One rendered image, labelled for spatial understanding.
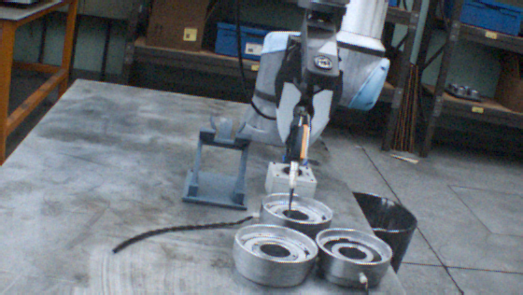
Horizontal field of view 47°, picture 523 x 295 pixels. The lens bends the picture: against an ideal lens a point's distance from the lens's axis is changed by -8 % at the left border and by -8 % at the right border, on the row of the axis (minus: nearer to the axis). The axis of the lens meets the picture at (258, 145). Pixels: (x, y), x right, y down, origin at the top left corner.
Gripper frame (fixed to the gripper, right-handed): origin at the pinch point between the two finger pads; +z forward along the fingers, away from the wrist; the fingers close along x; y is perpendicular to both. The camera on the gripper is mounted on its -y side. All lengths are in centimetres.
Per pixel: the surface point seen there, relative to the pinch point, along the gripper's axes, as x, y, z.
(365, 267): -9.1, -19.3, 9.6
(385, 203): -54, 120, 53
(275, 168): 1.0, 10.8, 8.8
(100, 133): 33.1, 27.3, 13.4
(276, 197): 1.1, 0.5, 9.7
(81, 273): 25.0, -25.6, 13.1
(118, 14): 88, 362, 35
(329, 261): -4.6, -17.7, 10.2
